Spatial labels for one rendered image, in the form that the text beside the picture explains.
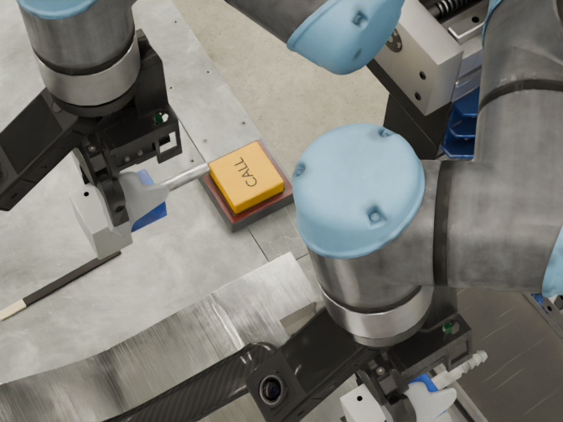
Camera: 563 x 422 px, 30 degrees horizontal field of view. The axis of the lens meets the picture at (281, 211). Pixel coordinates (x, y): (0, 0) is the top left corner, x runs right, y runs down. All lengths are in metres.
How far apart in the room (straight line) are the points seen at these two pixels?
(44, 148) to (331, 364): 0.28
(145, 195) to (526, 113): 0.41
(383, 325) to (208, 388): 0.32
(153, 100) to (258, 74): 1.37
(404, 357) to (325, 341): 0.06
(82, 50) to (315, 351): 0.26
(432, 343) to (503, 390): 0.95
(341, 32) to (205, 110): 0.55
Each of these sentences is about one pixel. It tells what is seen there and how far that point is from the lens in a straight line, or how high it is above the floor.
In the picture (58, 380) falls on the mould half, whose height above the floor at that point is 0.90.
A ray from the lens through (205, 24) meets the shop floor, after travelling 2.29.
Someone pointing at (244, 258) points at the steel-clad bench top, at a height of 0.80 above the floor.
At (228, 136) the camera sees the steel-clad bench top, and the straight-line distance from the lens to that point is 1.18.
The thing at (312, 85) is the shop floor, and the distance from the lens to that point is 2.20.
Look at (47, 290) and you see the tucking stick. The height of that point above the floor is 0.80.
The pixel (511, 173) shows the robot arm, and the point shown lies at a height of 1.29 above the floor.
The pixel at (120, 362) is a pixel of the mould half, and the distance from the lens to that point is 0.98.
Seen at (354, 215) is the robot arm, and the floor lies 1.30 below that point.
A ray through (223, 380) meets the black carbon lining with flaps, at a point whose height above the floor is 0.88.
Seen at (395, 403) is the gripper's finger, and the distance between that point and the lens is 0.78.
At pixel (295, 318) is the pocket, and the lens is 1.00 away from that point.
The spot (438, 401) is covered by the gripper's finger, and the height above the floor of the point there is 1.00.
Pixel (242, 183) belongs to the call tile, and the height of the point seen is 0.84.
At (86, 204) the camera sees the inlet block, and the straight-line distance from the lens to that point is 0.97.
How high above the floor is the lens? 1.80
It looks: 62 degrees down
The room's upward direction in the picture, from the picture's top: 2 degrees clockwise
